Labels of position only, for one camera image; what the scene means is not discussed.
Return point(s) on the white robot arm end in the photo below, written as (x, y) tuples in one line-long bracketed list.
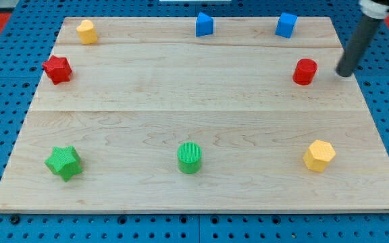
[(377, 9)]

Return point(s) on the blue cube block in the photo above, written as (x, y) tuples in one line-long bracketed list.
[(286, 24)]

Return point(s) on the green cylinder block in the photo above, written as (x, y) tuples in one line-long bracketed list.
[(189, 157)]

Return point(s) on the wooden board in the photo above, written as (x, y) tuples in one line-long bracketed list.
[(149, 85)]

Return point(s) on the blue triangular prism block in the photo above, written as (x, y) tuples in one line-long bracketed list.
[(204, 25)]

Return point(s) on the red cylinder block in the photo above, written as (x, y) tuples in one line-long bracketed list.
[(305, 71)]

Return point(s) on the yellow hexagon block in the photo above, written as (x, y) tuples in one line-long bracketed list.
[(318, 155)]

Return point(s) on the green star block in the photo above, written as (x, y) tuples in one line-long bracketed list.
[(64, 162)]

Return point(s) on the yellow heart block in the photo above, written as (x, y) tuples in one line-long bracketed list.
[(86, 32)]

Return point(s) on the red star block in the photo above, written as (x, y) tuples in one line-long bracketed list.
[(57, 69)]

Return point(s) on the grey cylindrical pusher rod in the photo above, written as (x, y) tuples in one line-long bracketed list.
[(357, 45)]

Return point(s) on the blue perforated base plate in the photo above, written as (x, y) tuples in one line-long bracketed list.
[(28, 30)]

